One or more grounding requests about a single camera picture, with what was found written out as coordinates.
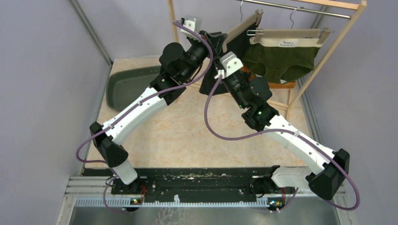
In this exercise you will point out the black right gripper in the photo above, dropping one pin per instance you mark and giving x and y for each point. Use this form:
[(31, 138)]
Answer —
[(218, 64)]

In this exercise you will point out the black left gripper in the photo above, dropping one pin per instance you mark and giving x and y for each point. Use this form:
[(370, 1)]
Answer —
[(215, 41)]

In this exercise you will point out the beige clip hanger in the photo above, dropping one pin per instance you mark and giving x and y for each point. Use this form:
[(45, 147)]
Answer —
[(320, 34), (255, 19)]

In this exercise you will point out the green underwear with cream waistband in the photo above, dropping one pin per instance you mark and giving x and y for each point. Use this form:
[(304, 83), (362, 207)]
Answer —
[(281, 60)]

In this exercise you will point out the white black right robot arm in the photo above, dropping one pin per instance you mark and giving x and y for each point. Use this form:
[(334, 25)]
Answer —
[(325, 169)]

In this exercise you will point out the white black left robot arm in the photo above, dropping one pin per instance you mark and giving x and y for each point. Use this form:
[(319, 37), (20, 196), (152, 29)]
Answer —
[(178, 66)]

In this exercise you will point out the orange wooden compartment tray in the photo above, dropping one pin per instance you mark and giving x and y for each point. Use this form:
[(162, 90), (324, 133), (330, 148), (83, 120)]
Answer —
[(289, 85)]

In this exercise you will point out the light wooden clothes rack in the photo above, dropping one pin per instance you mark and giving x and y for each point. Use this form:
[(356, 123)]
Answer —
[(332, 8)]

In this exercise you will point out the grey-green plastic tub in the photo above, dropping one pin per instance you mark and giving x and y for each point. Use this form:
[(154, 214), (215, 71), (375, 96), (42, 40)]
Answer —
[(126, 86)]

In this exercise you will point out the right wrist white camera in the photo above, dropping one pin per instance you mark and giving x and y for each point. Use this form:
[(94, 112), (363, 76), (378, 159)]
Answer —
[(227, 65)]

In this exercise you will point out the wrist white camera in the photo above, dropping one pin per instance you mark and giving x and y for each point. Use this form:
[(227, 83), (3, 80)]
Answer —
[(227, 65), (192, 23)]

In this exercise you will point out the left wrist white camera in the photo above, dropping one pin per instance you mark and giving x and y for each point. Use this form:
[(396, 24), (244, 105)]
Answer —
[(192, 23)]

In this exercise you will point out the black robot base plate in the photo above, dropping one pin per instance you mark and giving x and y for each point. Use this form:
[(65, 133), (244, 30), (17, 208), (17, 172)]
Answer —
[(245, 171)]

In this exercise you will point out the aluminium front rail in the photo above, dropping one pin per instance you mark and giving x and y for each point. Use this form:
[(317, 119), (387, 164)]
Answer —
[(212, 190)]

